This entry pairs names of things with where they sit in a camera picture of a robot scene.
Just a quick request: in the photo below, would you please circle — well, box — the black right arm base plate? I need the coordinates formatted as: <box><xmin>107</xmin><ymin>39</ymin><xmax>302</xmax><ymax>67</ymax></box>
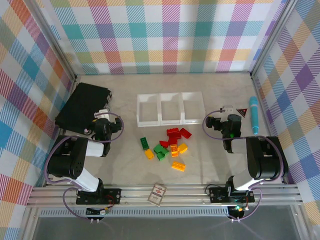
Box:
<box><xmin>208</xmin><ymin>186</ymin><xmax>256</xmax><ymax>204</ymax></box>

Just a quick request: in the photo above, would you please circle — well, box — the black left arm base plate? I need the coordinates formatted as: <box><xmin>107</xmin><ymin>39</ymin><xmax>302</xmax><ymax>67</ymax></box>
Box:
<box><xmin>75</xmin><ymin>187</ymin><xmax>123</xmax><ymax>205</ymax></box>

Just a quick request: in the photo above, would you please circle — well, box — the grey slotted cable duct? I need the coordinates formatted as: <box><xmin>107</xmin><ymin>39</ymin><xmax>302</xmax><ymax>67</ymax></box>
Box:
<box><xmin>39</xmin><ymin>208</ymin><xmax>232</xmax><ymax>218</ymax></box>

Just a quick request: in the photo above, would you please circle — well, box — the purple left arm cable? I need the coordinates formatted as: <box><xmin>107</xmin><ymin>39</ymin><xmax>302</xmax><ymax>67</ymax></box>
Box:
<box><xmin>44</xmin><ymin>111</ymin><xmax>126</xmax><ymax>221</ymax></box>

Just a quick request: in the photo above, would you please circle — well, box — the aluminium frame post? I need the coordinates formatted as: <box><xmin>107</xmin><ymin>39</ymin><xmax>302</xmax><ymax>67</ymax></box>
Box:
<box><xmin>29</xmin><ymin>0</ymin><xmax>78</xmax><ymax>83</ymax></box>
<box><xmin>249</xmin><ymin>0</ymin><xmax>298</xmax><ymax>80</ymax></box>

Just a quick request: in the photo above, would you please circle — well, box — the orange-yellow Lego plate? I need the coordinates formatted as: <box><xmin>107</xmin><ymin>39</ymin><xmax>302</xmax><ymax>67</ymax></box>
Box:
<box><xmin>171</xmin><ymin>161</ymin><xmax>187</xmax><ymax>173</ymax></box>

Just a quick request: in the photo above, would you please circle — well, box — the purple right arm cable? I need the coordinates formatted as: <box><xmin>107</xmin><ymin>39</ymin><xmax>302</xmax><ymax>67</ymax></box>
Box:
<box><xmin>202</xmin><ymin>109</ymin><xmax>288</xmax><ymax>222</ymax></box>

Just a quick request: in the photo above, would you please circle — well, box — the long green Lego brick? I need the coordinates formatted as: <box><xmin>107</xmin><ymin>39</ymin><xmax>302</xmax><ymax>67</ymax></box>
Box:
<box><xmin>139</xmin><ymin>136</ymin><xmax>150</xmax><ymax>151</ymax></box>

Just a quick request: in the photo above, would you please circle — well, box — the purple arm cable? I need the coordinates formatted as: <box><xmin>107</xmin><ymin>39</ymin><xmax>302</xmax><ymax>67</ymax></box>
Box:
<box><xmin>44</xmin><ymin>111</ymin><xmax>126</xmax><ymax>221</ymax></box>
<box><xmin>202</xmin><ymin>109</ymin><xmax>288</xmax><ymax>222</ymax></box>

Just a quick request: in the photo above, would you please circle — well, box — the playing card box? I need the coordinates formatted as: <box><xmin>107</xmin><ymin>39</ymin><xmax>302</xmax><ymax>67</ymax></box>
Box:
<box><xmin>147</xmin><ymin>182</ymin><xmax>168</xmax><ymax>208</ymax></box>

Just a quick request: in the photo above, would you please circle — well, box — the transparent orange Lego piece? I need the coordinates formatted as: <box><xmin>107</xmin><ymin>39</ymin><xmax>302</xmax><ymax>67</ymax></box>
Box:
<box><xmin>169</xmin><ymin>144</ymin><xmax>180</xmax><ymax>158</ymax></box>

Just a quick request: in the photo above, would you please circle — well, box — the teal marker pen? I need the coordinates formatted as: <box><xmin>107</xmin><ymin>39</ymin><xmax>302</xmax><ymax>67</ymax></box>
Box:
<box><xmin>248</xmin><ymin>96</ymin><xmax>261</xmax><ymax>136</ymax></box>

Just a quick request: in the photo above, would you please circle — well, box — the plaid backdrop cloth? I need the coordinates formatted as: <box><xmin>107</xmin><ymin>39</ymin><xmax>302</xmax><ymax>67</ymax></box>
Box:
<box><xmin>32</xmin><ymin>0</ymin><xmax>293</xmax><ymax>76</ymax></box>
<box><xmin>0</xmin><ymin>0</ymin><xmax>76</xmax><ymax>240</ymax></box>
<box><xmin>252</xmin><ymin>0</ymin><xmax>320</xmax><ymax>240</ymax></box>

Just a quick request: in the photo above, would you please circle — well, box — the small controller board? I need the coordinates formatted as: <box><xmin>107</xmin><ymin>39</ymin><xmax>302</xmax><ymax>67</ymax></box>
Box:
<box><xmin>86</xmin><ymin>206</ymin><xmax>111</xmax><ymax>223</ymax></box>
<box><xmin>228</xmin><ymin>204</ymin><xmax>248</xmax><ymax>223</ymax></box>

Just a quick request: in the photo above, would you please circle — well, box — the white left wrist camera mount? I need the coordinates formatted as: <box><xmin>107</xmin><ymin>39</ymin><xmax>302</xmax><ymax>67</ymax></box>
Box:
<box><xmin>94</xmin><ymin>108</ymin><xmax>111</xmax><ymax>120</ymax></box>

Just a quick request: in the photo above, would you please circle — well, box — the black hard case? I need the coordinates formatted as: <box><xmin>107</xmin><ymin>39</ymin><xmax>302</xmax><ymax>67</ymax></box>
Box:
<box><xmin>54</xmin><ymin>82</ymin><xmax>113</xmax><ymax>137</ymax></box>

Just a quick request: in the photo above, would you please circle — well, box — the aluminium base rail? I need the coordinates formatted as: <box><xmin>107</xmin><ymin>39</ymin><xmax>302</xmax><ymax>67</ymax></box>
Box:
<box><xmin>26</xmin><ymin>183</ymin><xmax>305</xmax><ymax>208</ymax></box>

